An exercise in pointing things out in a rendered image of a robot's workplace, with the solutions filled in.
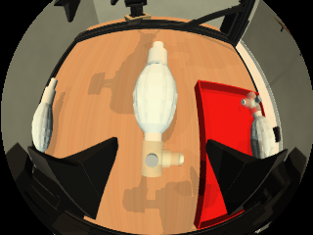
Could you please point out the red tray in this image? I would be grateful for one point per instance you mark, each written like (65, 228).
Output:
(227, 122)

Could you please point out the white squeeze bag with beige valve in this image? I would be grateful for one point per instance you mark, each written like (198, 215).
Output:
(42, 125)

